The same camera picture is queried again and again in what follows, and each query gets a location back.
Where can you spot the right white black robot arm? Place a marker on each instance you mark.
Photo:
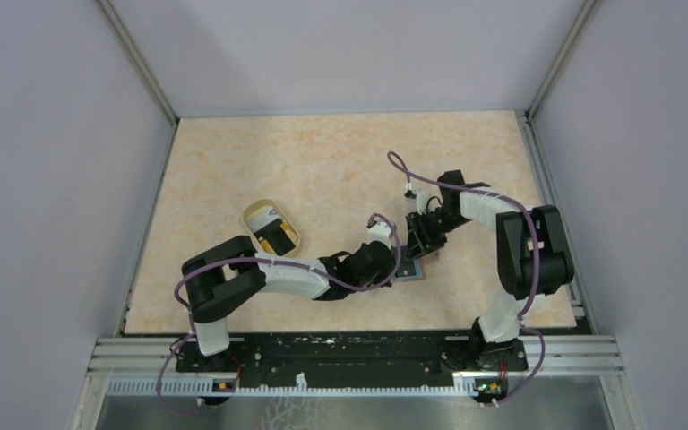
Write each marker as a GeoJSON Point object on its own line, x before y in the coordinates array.
{"type": "Point", "coordinates": [533, 256]}

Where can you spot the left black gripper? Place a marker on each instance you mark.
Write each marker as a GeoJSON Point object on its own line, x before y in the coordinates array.
{"type": "Point", "coordinates": [385, 278]}

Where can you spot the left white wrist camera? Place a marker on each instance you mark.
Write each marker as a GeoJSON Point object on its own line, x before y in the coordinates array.
{"type": "Point", "coordinates": [381, 229]}

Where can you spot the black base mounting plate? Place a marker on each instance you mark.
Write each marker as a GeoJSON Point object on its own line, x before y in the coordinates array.
{"type": "Point", "coordinates": [355, 359]}

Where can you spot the white slotted cable duct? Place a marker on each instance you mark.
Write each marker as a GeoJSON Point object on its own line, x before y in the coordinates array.
{"type": "Point", "coordinates": [207, 387]}

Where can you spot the beige oval card tray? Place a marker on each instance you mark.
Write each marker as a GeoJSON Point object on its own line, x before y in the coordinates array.
{"type": "Point", "coordinates": [286, 223]}

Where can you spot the aluminium corner post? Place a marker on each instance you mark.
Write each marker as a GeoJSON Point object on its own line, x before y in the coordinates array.
{"type": "Point", "coordinates": [573, 36]}
{"type": "Point", "coordinates": [136, 58]}

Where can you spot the left aluminium corner post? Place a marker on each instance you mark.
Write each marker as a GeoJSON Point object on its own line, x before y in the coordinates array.
{"type": "Point", "coordinates": [136, 58]}

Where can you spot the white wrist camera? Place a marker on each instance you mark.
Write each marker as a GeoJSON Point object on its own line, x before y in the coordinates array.
{"type": "Point", "coordinates": [417, 200]}
{"type": "Point", "coordinates": [381, 229]}

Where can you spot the right aluminium corner post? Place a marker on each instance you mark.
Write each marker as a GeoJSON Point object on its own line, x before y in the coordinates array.
{"type": "Point", "coordinates": [573, 36]}

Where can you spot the brown leather card holder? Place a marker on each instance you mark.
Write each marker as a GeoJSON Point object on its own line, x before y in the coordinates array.
{"type": "Point", "coordinates": [417, 269]}

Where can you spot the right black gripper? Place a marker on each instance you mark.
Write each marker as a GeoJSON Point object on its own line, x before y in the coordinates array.
{"type": "Point", "coordinates": [420, 240]}

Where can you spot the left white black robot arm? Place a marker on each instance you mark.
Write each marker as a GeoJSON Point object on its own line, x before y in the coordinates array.
{"type": "Point", "coordinates": [218, 281]}

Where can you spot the aluminium frame rail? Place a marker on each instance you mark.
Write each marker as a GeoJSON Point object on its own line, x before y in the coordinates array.
{"type": "Point", "coordinates": [564, 355]}

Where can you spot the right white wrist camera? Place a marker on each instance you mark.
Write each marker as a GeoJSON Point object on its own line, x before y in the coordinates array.
{"type": "Point", "coordinates": [417, 200]}

